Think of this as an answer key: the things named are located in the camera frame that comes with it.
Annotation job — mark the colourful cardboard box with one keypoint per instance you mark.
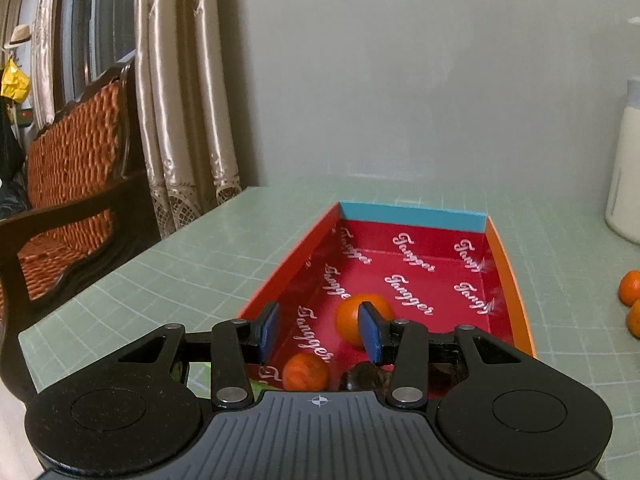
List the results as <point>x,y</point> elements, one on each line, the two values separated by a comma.
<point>400,260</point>

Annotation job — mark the cream thermos jug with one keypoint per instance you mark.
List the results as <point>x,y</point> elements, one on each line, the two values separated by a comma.
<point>625,185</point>

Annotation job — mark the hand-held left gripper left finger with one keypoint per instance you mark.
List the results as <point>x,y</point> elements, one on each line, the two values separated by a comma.
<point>269,332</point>

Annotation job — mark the dark brown water chestnut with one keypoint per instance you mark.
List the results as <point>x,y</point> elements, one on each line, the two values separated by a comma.
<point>365,379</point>

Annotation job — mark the window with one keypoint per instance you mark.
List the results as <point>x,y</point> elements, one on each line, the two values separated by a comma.
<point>100,20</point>

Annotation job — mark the large orange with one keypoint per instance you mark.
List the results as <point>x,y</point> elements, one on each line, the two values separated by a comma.
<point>635,319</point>
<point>631,288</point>
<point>349,321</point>

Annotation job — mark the beige satin curtain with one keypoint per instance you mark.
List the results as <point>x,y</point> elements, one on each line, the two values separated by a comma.
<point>185,100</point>
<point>47,40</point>

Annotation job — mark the small reddish tangerine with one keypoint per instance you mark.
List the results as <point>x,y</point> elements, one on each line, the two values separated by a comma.
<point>305,371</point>

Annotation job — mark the dark cloth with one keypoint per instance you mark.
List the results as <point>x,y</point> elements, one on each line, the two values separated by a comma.
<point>11,170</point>

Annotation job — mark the dark brown curved tuber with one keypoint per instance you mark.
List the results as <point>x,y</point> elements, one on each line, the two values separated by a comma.
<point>442,375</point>

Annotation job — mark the yellow bag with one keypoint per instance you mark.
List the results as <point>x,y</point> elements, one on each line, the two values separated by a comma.
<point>14,81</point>

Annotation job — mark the wooden chair with orange cushion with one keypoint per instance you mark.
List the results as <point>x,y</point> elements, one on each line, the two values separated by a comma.
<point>75,160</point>

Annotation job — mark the straw hat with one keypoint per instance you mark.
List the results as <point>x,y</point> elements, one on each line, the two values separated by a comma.
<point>20,36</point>

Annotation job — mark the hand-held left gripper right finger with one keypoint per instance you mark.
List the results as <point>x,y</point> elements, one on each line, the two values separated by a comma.
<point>370,332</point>

